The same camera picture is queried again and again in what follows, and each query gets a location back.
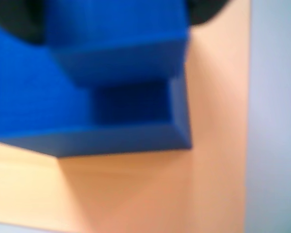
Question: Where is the orange paper square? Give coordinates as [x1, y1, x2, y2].
[0, 0, 252, 233]

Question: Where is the largest blue cube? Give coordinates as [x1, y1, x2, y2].
[0, 19, 193, 159]

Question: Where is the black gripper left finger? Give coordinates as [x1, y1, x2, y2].
[0, 0, 48, 46]

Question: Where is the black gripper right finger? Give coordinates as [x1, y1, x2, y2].
[188, 0, 232, 27]

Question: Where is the small blue cube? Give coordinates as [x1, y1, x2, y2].
[42, 0, 190, 91]

